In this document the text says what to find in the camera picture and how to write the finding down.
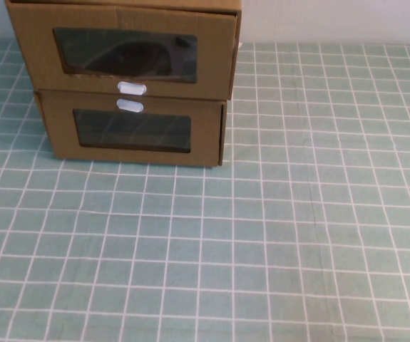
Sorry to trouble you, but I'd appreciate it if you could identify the white plastic drawer handle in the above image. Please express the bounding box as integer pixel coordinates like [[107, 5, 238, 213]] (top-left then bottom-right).
[[116, 81, 149, 97], [116, 98, 145, 115]]

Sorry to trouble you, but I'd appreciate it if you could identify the cardboard drawer with clean window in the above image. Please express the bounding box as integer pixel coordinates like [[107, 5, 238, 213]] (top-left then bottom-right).
[[38, 90, 224, 167]]

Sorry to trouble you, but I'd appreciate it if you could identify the cardboard drawer with worn window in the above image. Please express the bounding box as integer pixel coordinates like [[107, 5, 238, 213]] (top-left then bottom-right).
[[6, 2, 240, 101]]

